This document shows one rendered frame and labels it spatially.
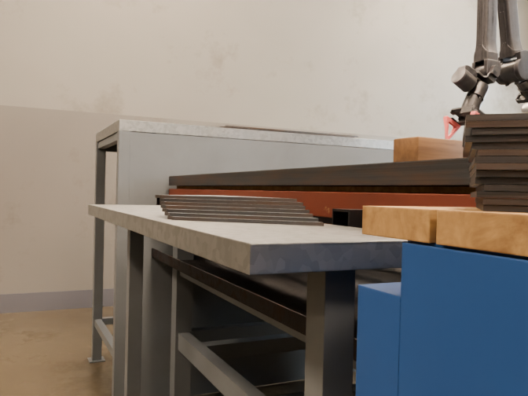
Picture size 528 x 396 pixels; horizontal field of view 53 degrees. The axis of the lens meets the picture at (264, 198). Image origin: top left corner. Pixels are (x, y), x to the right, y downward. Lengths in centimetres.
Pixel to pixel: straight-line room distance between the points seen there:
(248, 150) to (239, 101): 192
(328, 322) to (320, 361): 5
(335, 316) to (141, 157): 150
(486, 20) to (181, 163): 117
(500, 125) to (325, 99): 407
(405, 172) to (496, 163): 47
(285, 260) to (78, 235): 325
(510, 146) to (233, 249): 30
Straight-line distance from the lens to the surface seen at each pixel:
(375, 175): 87
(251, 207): 90
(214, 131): 211
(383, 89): 475
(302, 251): 54
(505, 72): 204
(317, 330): 63
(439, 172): 77
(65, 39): 385
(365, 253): 58
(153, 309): 208
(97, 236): 257
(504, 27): 206
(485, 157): 36
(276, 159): 221
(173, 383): 205
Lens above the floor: 80
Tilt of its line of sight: 1 degrees down
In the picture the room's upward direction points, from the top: 1 degrees clockwise
